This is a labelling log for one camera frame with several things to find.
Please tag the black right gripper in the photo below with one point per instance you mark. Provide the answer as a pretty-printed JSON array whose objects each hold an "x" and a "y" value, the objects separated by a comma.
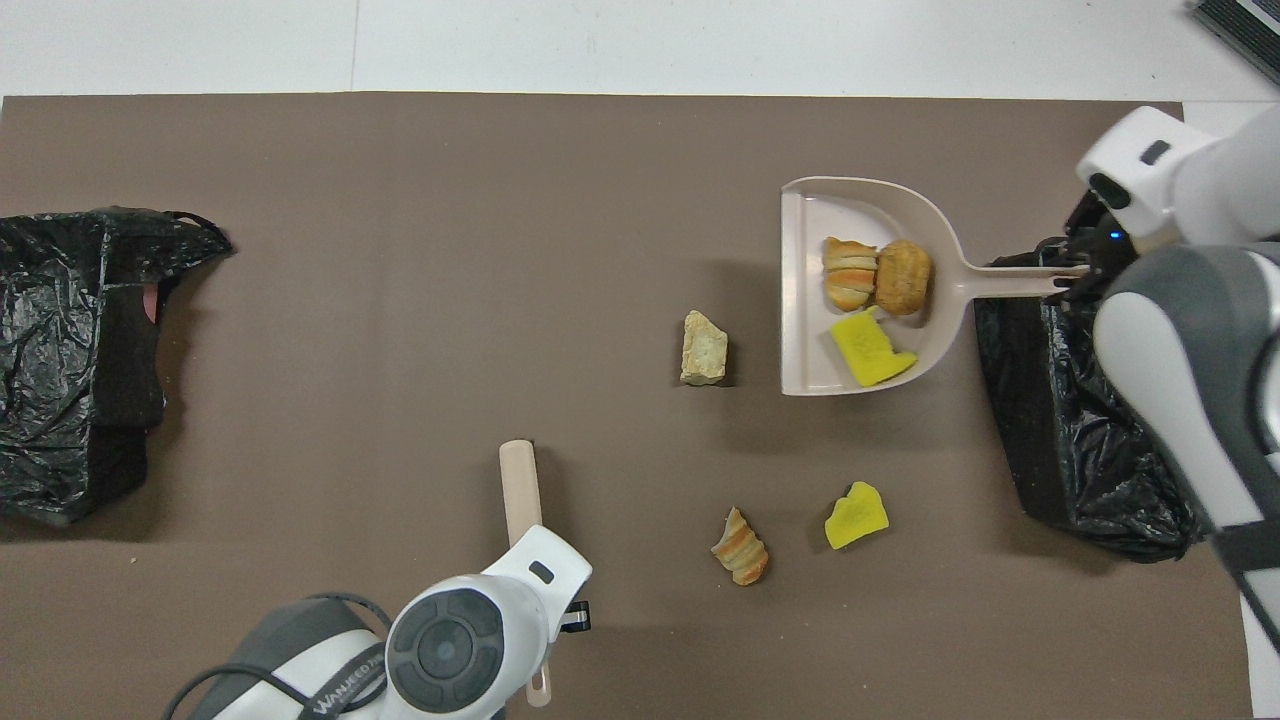
[{"x": 1100, "y": 235}]

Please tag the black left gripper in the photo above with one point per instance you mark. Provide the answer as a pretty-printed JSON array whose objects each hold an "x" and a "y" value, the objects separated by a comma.
[{"x": 577, "y": 616}]

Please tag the beige brush with black bristles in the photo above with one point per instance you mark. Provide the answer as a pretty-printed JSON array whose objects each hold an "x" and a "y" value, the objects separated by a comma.
[{"x": 520, "y": 490}]

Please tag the small orange croissant piece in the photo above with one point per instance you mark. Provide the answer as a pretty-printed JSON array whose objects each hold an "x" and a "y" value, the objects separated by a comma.
[{"x": 742, "y": 550}]

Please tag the brown bread roll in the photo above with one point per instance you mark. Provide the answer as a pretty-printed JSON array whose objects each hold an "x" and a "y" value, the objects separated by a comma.
[{"x": 903, "y": 278}]

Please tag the yellow sponge piece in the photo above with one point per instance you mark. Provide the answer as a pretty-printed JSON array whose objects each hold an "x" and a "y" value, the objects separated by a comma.
[
  {"x": 865, "y": 350},
  {"x": 855, "y": 520}
]

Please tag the striped croissant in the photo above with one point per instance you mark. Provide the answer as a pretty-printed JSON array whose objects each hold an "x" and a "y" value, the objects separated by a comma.
[{"x": 850, "y": 275}]

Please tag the beige plastic dustpan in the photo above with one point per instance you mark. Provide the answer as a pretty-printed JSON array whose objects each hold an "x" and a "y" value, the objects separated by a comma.
[{"x": 810, "y": 300}]

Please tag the pale bread chunk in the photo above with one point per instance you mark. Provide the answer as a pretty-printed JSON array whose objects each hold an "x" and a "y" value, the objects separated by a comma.
[{"x": 703, "y": 345}]

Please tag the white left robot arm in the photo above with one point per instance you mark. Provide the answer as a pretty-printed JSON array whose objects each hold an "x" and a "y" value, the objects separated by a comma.
[{"x": 450, "y": 650}]

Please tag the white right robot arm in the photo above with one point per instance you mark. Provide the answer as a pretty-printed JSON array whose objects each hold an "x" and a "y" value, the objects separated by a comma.
[{"x": 1180, "y": 350}]

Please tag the boxy black bag-lined bin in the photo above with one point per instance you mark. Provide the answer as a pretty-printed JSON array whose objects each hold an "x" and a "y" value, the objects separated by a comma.
[{"x": 1060, "y": 450}]

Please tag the crumpled black bag-lined bin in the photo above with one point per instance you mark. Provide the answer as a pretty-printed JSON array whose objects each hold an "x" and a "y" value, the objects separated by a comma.
[{"x": 50, "y": 350}]

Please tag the dark ribbed panel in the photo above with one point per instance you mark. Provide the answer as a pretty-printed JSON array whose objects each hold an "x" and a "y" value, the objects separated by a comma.
[{"x": 1250, "y": 25}]

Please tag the brown table mat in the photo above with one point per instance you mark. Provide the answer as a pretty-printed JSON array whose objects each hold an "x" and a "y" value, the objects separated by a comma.
[{"x": 300, "y": 200}]

